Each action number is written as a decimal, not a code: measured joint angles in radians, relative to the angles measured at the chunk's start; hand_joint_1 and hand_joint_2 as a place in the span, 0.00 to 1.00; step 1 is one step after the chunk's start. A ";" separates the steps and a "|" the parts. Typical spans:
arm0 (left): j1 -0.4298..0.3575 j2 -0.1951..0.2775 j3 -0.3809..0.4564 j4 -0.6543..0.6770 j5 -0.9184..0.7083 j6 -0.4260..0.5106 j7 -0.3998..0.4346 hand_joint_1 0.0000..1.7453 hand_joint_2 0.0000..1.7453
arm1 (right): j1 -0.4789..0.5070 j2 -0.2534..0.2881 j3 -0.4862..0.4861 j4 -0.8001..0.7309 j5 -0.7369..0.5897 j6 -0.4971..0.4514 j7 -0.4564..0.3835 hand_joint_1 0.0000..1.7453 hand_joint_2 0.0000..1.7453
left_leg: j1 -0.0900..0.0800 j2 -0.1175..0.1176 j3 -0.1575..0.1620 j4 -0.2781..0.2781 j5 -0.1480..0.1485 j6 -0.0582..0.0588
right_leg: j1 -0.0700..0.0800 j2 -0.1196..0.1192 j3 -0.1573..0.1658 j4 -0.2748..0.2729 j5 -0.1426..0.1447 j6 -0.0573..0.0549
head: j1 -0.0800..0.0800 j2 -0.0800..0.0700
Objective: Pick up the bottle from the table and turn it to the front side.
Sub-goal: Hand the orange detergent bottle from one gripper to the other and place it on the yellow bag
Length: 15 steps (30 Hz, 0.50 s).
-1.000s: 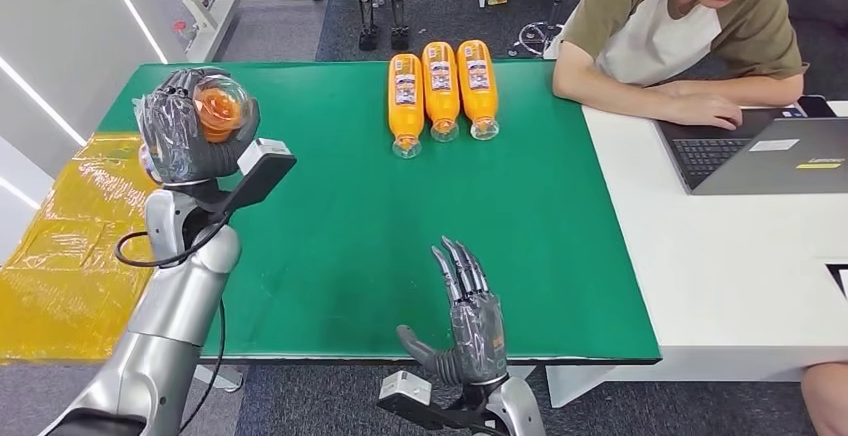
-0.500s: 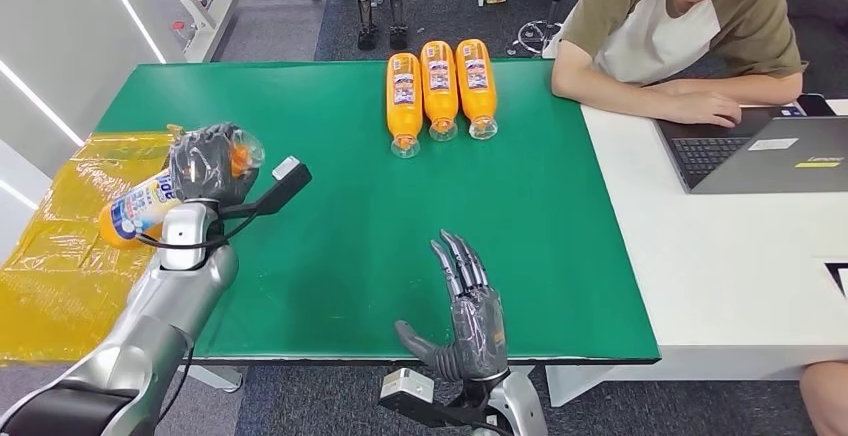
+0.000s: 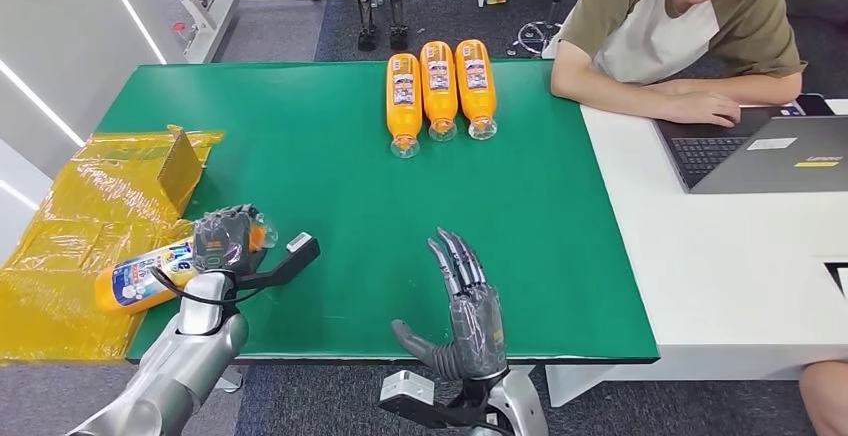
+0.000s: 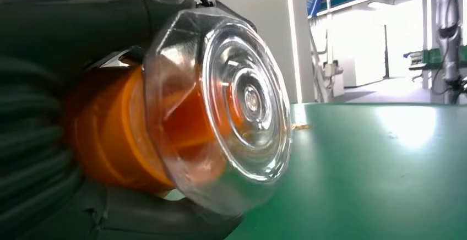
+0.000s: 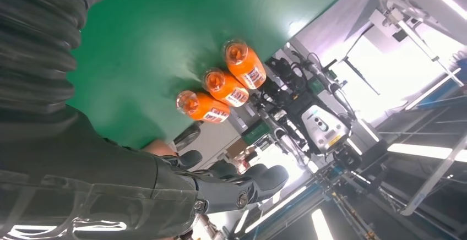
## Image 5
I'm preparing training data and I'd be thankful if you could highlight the orange juice bottle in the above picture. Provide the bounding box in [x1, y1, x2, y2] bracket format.
[201, 67, 250, 108]
[222, 39, 268, 90]
[176, 90, 231, 124]

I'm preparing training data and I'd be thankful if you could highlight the person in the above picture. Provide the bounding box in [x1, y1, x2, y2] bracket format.
[141, 139, 178, 158]

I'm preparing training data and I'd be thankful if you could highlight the green table mat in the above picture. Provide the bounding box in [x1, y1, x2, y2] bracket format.
[66, 0, 364, 150]

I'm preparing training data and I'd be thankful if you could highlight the green crate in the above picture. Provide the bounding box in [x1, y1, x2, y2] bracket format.
[241, 120, 272, 146]

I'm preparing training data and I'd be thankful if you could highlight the black humanoid robot on stand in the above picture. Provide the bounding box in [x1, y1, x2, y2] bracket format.
[255, 50, 388, 172]

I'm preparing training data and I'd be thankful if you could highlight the aluminium profile frame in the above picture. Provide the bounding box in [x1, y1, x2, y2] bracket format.
[359, 0, 467, 90]

